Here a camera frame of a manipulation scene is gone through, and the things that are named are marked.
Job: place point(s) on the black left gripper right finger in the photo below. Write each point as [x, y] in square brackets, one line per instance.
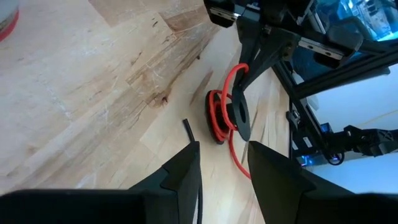
[273, 186]

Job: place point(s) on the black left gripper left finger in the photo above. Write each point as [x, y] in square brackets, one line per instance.
[183, 186]

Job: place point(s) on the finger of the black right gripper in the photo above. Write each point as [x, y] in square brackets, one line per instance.
[276, 49]
[248, 40]

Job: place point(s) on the black plastic spool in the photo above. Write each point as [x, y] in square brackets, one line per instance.
[245, 130]

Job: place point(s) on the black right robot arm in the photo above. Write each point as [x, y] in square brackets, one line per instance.
[373, 140]

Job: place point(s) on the tape roll with red dispenser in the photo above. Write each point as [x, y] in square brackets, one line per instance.
[7, 18]

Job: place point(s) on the black aluminium table frame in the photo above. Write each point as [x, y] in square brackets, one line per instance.
[342, 77]

